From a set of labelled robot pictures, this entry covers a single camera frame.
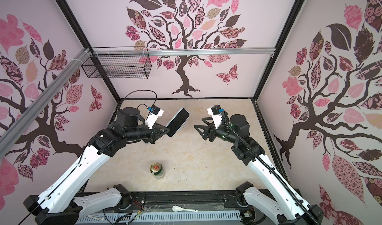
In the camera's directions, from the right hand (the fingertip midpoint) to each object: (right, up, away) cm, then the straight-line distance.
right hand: (199, 121), depth 65 cm
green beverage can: (-22, -26, +9) cm, 35 cm away
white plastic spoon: (-11, -43, +6) cm, 45 cm away
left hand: (-15, -5, +1) cm, 16 cm away
